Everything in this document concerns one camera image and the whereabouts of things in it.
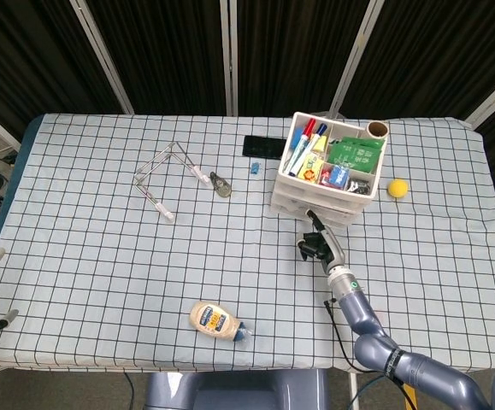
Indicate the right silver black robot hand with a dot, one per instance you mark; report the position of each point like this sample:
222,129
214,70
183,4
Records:
334,252

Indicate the clear plastic drawer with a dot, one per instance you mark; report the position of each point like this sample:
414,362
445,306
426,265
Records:
337,203
341,212
340,221

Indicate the white drawer organizer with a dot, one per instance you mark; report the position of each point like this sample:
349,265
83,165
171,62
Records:
328,192

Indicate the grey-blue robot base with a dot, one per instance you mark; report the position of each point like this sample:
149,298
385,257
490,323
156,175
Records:
238,390

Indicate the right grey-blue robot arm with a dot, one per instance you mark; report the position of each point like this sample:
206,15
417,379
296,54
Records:
358,312

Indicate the black binder clips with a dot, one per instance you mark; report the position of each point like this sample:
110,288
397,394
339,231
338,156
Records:
359,188

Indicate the small red packet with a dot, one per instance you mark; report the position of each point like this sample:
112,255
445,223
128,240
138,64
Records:
325,177

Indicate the blue white packet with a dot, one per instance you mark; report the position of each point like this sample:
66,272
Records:
340,176

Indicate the yellow snack packet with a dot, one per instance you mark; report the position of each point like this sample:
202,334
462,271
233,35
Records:
311,167

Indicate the yellow foam ball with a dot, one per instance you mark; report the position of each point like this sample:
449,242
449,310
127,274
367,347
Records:
398,189

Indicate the green tea packet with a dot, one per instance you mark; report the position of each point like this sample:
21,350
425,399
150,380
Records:
354,156

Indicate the small blue clip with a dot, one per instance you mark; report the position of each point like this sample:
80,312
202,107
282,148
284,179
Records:
255,167

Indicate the dark blue table pad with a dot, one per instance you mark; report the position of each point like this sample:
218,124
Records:
18,162

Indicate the blue sponge block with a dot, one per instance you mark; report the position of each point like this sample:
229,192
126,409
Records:
298,136

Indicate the brown cardboard tube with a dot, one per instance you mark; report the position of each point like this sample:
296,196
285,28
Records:
370,134

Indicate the blue checked tablecloth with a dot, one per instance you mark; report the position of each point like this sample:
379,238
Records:
101,277

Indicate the blue cap whiteboard marker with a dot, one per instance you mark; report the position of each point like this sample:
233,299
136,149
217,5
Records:
322,129

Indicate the black smartphone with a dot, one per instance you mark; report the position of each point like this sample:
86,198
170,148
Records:
264,146

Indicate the red cap whiteboard marker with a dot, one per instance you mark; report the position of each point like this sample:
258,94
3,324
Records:
310,126

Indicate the grey correction tape dispenser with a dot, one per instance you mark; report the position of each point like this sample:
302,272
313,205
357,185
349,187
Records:
221,188

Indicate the mayonnaise squeeze bottle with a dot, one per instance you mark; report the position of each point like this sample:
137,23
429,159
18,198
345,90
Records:
213,320

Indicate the white table leg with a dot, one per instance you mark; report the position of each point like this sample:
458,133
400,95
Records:
353,390

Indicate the black folding screen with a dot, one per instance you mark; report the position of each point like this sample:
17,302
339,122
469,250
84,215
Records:
166,51

